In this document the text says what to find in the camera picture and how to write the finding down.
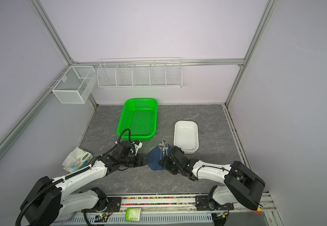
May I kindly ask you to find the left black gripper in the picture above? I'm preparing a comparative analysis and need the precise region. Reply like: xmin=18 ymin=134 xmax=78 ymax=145
xmin=120 ymin=153 xmax=152 ymax=168

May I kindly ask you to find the dark blue paper napkin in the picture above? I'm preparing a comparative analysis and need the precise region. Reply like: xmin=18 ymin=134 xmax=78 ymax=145
xmin=147 ymin=146 xmax=165 ymax=171

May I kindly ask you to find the silver knife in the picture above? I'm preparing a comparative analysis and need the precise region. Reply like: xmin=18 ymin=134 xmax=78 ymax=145
xmin=161 ymin=140 xmax=166 ymax=158

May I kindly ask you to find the silver spoon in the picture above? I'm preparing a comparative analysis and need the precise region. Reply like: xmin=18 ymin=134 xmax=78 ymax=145
xmin=158 ymin=143 xmax=162 ymax=159

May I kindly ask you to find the silver fork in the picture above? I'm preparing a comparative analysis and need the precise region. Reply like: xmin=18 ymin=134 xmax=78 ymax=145
xmin=164 ymin=141 xmax=169 ymax=156

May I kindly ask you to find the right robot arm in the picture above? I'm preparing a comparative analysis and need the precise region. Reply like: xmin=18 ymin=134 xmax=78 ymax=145
xmin=158 ymin=146 xmax=266 ymax=211

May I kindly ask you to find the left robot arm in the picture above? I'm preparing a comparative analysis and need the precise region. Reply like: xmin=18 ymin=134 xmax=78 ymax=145
xmin=15 ymin=138 xmax=152 ymax=226

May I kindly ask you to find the white ceramic dish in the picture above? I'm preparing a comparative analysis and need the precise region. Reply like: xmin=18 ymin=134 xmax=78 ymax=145
xmin=174 ymin=121 xmax=199 ymax=154

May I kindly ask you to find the green plastic basket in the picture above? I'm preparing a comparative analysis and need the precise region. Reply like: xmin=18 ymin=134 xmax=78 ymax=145
xmin=117 ymin=98 xmax=158 ymax=141

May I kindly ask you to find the tissue pack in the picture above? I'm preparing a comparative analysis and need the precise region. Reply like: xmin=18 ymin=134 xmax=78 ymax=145
xmin=62 ymin=147 xmax=94 ymax=173

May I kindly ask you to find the white mesh box basket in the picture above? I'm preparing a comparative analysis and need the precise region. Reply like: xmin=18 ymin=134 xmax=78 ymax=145
xmin=52 ymin=66 xmax=98 ymax=104

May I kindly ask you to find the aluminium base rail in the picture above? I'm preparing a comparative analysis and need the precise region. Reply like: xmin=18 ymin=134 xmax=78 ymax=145
xmin=54 ymin=193 xmax=283 ymax=226

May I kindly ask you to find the white wire shelf rack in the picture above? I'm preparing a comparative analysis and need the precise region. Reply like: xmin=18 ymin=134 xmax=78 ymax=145
xmin=97 ymin=57 xmax=183 ymax=88

